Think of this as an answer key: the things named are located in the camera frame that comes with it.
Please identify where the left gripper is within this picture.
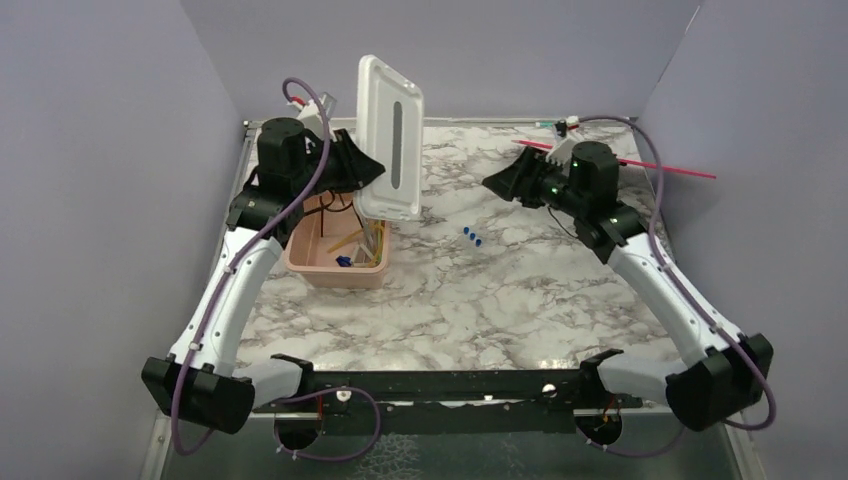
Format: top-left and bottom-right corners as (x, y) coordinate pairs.
(293, 128), (387, 200)

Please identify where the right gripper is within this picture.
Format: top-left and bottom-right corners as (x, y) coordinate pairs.
(483, 145), (589, 219)

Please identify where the black wire ring stand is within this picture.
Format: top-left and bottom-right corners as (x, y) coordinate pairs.
(319, 192), (354, 237)

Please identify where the clear plastic lid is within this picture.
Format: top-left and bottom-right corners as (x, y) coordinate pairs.
(354, 54), (424, 222)

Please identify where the amber rubber tubing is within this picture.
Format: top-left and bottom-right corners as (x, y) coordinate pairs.
(326, 220), (388, 268)

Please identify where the pink plastic bin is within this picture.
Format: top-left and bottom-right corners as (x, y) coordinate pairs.
(283, 192), (390, 289)

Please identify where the clear acrylic tube rack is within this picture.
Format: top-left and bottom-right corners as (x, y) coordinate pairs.
(459, 225), (521, 256)

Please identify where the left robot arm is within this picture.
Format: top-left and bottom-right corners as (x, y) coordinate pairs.
(141, 117), (385, 434)

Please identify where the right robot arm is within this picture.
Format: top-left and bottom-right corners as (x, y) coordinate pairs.
(482, 141), (774, 431)

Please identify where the red-edged glass shelf stand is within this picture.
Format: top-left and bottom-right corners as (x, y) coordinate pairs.
(513, 140), (717, 179)

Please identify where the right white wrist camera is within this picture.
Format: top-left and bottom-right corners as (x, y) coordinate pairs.
(546, 116), (585, 166)

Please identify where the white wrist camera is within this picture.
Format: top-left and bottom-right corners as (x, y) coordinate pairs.
(546, 116), (585, 166)
(288, 92), (337, 140)

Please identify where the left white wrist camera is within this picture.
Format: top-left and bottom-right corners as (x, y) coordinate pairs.
(288, 92), (337, 140)

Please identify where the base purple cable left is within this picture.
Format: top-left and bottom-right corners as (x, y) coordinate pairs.
(272, 386), (382, 464)

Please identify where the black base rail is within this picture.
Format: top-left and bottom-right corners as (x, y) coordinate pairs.
(258, 369), (642, 436)

